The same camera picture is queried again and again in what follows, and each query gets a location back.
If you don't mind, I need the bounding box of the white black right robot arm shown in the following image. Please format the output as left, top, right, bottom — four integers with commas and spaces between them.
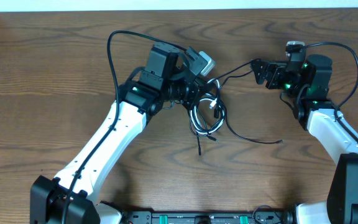
251, 53, 358, 223

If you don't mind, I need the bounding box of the white usb cable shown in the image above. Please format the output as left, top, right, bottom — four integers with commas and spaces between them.
190, 79, 225, 136

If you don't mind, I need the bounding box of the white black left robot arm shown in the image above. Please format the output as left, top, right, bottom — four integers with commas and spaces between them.
30, 42, 215, 224

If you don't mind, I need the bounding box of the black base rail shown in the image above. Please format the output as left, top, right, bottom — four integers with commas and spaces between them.
119, 207, 296, 224

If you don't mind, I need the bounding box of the black usb cable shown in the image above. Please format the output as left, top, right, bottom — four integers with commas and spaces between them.
188, 60, 284, 156

